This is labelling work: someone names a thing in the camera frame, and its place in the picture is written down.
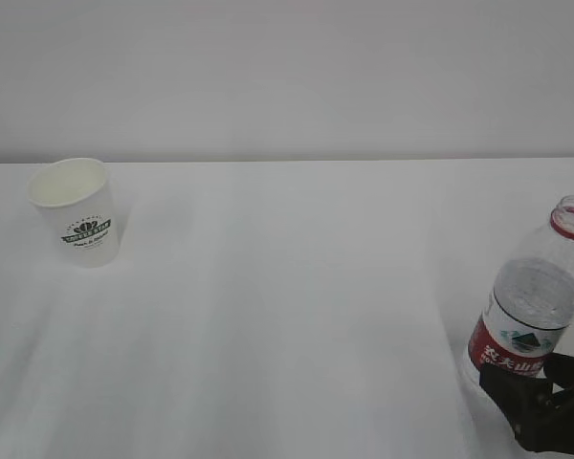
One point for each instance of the white paper cup green logo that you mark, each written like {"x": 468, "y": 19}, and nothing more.
{"x": 74, "y": 198}

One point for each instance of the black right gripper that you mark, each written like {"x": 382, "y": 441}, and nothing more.
{"x": 544, "y": 420}

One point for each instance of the clear water bottle red label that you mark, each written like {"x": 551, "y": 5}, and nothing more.
{"x": 531, "y": 303}

